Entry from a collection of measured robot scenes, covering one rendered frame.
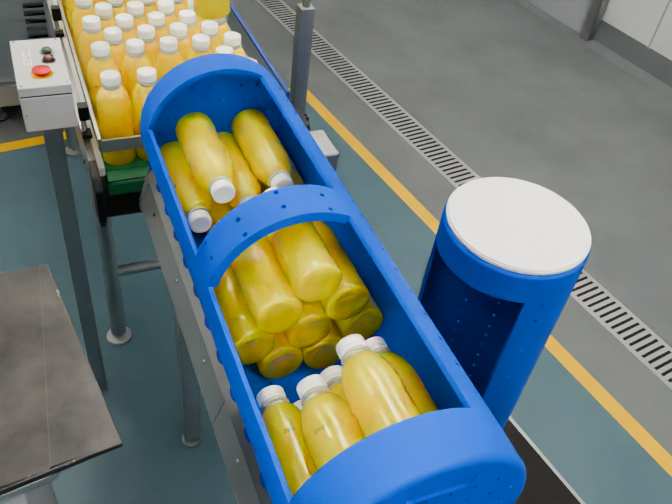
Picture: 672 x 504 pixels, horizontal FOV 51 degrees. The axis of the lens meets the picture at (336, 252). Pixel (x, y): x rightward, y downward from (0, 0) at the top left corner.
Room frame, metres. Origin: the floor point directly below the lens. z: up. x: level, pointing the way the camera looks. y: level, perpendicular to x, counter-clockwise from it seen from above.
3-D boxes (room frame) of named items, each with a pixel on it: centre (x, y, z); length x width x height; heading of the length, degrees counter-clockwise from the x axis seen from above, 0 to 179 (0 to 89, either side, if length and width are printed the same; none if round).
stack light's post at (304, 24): (1.71, 0.17, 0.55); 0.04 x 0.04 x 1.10; 29
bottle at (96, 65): (1.34, 0.57, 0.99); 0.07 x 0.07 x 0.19
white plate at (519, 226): (1.06, -0.33, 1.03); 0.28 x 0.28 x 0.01
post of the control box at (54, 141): (1.25, 0.66, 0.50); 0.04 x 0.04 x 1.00; 29
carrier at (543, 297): (1.06, -0.33, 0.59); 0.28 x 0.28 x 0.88
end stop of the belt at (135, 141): (1.27, 0.34, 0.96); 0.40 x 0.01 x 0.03; 119
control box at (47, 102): (1.25, 0.66, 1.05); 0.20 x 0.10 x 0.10; 29
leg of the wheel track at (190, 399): (1.11, 0.33, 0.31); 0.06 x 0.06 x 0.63; 29
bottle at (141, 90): (1.27, 0.44, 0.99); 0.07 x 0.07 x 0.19
